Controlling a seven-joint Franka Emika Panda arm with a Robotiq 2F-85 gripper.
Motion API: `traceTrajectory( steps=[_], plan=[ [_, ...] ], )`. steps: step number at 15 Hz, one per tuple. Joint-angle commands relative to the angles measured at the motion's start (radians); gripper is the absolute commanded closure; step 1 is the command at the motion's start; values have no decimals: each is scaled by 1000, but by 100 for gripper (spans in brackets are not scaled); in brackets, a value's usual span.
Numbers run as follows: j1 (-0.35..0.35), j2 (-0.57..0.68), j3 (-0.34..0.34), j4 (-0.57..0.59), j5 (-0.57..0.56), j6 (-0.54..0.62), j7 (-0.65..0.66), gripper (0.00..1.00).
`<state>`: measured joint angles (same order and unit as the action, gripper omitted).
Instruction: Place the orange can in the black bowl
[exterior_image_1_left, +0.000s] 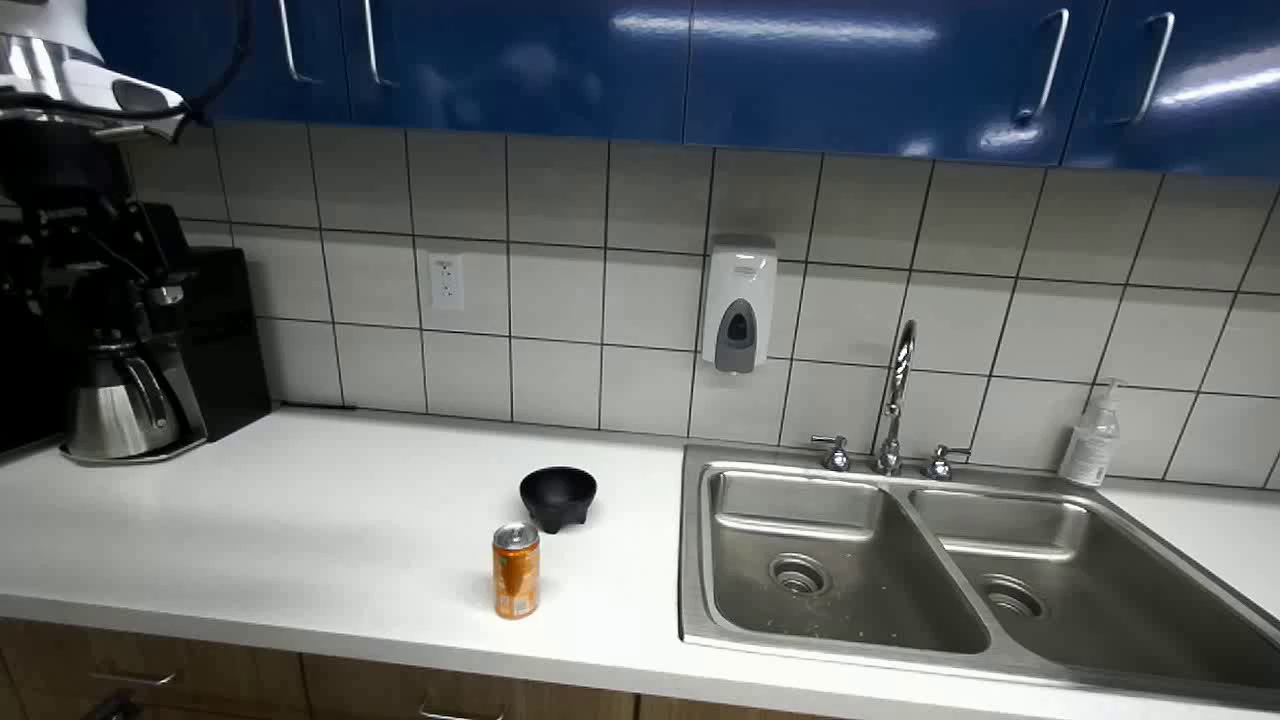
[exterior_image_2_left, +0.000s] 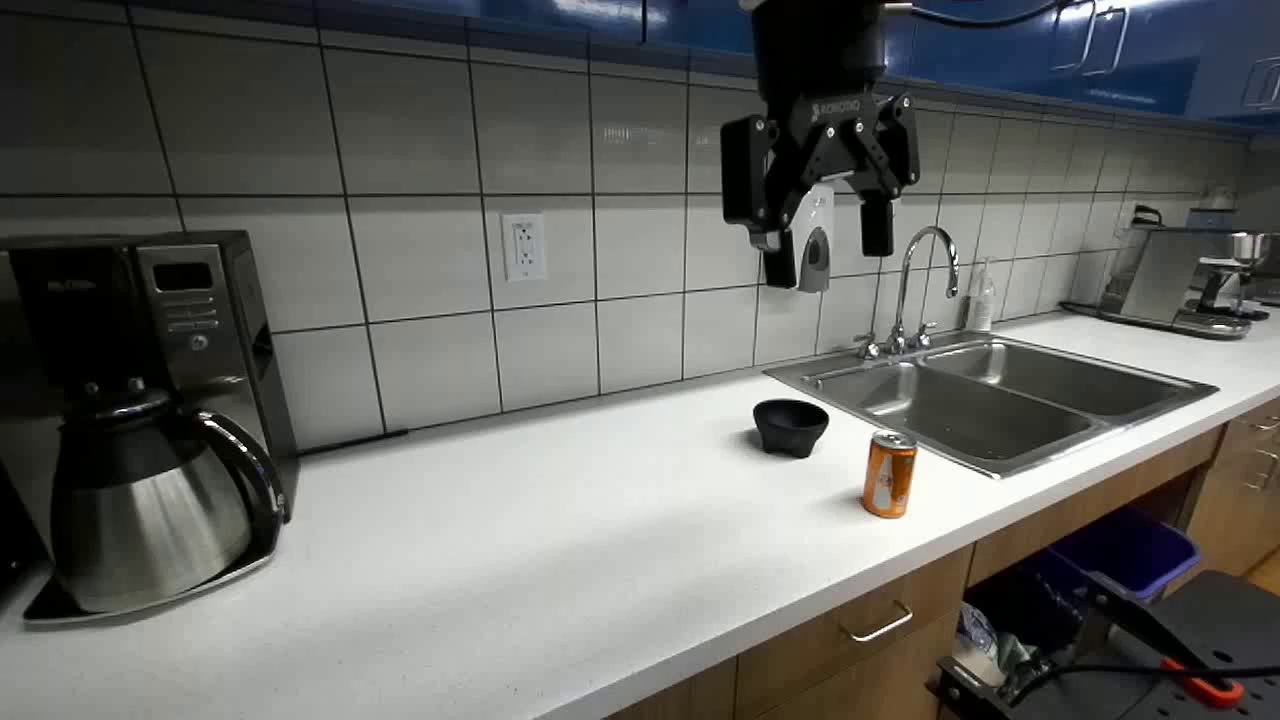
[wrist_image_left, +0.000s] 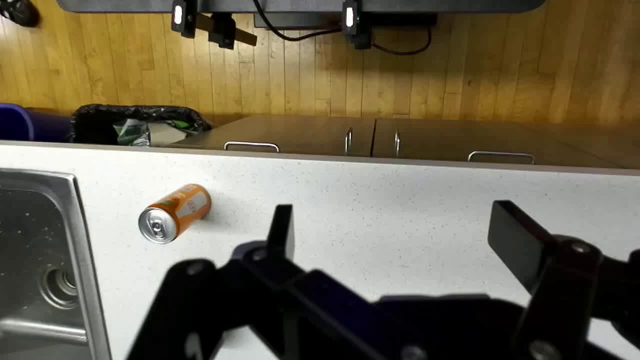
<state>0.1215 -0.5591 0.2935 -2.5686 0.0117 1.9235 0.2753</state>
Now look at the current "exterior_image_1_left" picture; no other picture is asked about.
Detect orange soda can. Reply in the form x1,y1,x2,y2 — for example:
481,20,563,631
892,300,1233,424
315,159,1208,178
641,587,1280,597
492,520,542,618

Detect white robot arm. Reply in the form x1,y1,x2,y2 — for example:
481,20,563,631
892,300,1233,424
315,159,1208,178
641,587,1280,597
0,0,188,140

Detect black bowl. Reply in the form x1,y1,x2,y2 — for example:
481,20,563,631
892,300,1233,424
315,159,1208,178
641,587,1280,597
520,462,596,531

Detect chrome faucet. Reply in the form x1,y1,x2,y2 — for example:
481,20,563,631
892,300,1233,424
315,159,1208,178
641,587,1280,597
822,321,974,481

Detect stainless steel double sink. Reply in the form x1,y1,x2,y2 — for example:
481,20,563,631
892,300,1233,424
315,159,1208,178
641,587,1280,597
676,449,1280,710

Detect clear soap bottle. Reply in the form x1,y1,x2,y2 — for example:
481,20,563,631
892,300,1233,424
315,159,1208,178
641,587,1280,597
1060,386,1122,489

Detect steel coffee carafe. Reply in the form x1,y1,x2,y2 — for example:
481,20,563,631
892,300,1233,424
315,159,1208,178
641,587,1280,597
63,339,209,462

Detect blue upper cabinets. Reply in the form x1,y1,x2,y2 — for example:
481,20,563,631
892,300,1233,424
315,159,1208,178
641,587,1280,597
90,0,1280,178

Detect black coffee maker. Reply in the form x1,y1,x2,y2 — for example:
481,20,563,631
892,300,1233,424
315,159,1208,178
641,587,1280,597
0,121,274,450

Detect wooden lower cabinets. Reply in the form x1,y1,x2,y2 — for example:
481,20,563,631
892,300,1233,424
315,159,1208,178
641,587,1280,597
0,618,812,720

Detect white wall soap dispenser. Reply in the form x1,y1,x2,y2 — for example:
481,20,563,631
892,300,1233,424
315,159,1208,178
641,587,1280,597
699,234,777,371

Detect white wall outlet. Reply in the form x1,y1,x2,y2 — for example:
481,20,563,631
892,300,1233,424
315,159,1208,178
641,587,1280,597
427,257,468,313

